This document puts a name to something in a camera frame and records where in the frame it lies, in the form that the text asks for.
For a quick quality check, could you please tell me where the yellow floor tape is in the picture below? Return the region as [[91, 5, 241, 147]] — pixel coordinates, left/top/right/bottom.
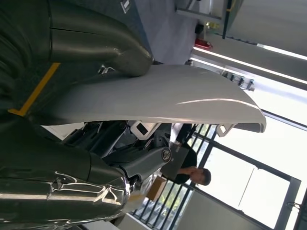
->
[[8, 62, 60, 117]]

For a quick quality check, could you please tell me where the brown cardboard box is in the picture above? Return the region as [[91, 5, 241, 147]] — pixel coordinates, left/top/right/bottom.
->
[[145, 176, 168, 202]]

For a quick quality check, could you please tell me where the grey laptop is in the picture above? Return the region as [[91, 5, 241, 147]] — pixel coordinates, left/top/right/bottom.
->
[[160, 141, 191, 182]]

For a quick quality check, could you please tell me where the person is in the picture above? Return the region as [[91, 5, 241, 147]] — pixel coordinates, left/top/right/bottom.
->
[[175, 123, 212, 187]]

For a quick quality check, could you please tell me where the red fire extinguisher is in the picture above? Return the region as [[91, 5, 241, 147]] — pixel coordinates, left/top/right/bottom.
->
[[194, 38, 213, 51]]

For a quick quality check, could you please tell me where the white power strip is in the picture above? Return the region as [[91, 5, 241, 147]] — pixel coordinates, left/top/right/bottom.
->
[[221, 70, 256, 92]]

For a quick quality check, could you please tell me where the black window frame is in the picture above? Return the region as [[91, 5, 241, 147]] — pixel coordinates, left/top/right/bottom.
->
[[191, 109, 307, 230]]

